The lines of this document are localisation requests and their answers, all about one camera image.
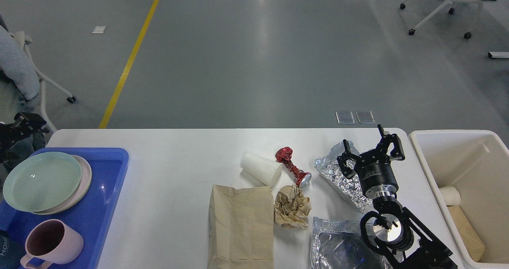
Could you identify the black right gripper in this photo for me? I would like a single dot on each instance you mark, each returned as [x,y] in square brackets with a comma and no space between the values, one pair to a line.
[373,167]

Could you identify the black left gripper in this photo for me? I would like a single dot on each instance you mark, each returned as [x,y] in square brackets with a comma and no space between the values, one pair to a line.
[24,125]

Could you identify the mint green plate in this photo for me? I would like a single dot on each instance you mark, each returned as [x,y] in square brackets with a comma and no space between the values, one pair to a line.
[42,182]

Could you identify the pink mug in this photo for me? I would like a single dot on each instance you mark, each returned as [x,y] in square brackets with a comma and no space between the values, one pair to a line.
[51,242]

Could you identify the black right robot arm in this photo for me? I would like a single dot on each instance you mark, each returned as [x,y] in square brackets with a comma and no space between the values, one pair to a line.
[392,230]

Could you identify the seated person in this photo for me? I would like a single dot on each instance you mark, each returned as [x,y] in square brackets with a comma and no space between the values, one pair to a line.
[19,92]

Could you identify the crumpled aluminium foil sheet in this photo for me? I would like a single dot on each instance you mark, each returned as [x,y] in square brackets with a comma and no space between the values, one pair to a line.
[348,189]

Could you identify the pink plate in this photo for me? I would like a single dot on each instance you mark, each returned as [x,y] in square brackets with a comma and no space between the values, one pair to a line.
[79,193]

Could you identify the white chair left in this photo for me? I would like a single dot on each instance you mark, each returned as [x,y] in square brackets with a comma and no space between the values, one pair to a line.
[23,40]

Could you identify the paper cup in bin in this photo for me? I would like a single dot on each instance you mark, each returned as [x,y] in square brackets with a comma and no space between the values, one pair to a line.
[450,195]

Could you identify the crushed red can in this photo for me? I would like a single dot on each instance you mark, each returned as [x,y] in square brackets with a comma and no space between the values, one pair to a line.
[284,155]

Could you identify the blue plastic tray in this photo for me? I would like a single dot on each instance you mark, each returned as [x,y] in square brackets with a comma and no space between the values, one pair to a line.
[91,216]

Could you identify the aluminium foil tray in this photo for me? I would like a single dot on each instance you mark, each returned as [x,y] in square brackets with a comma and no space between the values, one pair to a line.
[338,244]

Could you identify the crumpled brown paper ball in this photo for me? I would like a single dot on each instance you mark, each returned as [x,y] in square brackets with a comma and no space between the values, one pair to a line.
[291,208]

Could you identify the beige plastic bin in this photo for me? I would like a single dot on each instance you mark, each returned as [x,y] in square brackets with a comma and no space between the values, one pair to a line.
[476,163]

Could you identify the white paper cup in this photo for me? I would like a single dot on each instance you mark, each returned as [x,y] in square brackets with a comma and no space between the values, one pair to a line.
[262,169]

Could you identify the dark blue cap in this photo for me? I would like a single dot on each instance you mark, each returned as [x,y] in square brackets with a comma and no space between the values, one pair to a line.
[11,252]

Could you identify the flat brown paper bag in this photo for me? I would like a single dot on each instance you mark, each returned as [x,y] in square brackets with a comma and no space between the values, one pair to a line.
[241,228]

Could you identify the white floor bar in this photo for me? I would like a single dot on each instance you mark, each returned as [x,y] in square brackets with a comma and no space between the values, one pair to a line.
[498,55]

